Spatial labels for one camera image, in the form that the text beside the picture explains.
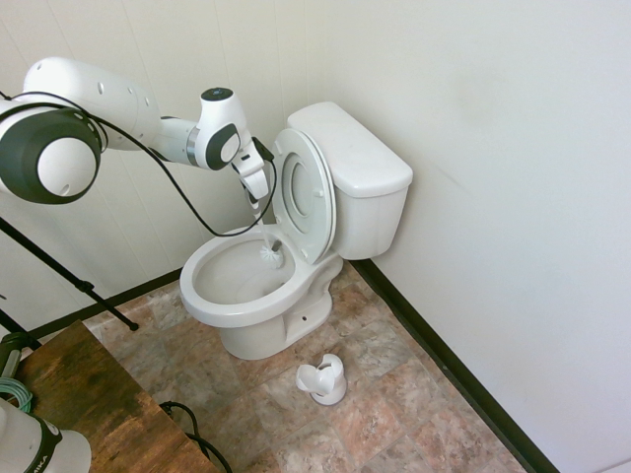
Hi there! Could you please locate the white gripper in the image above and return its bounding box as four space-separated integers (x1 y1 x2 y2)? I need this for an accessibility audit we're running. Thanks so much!
230 142 272 210

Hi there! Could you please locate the white toilet brush grey grip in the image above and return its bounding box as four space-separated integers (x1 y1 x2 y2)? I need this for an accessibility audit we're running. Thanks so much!
247 195 284 270

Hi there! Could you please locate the white toilet seat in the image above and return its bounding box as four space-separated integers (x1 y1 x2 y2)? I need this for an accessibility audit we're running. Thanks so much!
269 127 333 265

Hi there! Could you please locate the white toilet seat lid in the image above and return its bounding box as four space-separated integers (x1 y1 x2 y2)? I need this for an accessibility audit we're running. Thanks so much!
294 140 339 260

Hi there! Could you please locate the white toilet tank lid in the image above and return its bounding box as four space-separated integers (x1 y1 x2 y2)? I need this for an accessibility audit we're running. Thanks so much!
287 101 414 199

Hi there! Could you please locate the white toilet tank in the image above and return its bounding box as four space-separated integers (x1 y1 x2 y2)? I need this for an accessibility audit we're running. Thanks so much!
330 167 414 261

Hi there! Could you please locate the white toilet bowl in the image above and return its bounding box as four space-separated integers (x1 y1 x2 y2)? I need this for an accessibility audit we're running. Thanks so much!
178 230 345 361

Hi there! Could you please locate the white toilet brush holder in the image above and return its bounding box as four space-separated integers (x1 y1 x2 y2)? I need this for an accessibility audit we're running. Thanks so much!
295 353 348 406

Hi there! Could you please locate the black baseboard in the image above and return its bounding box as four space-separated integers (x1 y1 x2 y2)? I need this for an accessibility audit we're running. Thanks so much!
36 267 187 342
351 257 562 473

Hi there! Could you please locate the brown wooden table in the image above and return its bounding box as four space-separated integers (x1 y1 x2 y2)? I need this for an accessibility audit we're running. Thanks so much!
14 318 221 473

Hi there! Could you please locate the grey green cylindrical object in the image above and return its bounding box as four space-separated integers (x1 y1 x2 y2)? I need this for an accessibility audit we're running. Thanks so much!
0 332 29 380

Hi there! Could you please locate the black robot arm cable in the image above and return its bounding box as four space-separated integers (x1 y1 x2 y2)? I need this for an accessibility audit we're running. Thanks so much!
0 90 277 237

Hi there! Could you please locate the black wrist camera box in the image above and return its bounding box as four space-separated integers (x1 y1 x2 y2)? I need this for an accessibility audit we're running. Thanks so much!
252 136 276 162

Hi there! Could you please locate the black camera tripod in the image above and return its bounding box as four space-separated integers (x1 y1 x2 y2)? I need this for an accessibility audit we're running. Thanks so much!
0 216 140 352

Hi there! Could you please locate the black cable under table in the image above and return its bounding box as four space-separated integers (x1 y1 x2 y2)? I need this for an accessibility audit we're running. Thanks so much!
160 400 233 473

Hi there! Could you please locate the green coiled cable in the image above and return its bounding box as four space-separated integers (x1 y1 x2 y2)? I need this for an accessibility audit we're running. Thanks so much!
0 376 35 416

